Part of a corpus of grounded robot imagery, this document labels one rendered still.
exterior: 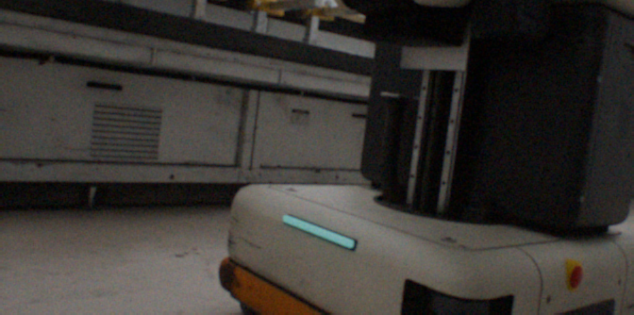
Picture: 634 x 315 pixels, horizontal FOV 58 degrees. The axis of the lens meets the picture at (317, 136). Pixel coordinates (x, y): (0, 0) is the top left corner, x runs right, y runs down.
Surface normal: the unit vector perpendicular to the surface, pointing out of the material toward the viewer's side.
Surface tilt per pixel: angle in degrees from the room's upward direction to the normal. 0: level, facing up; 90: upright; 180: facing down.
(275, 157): 90
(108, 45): 90
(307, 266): 90
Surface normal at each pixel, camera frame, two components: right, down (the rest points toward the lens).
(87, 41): 0.64, 0.12
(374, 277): -0.77, -0.06
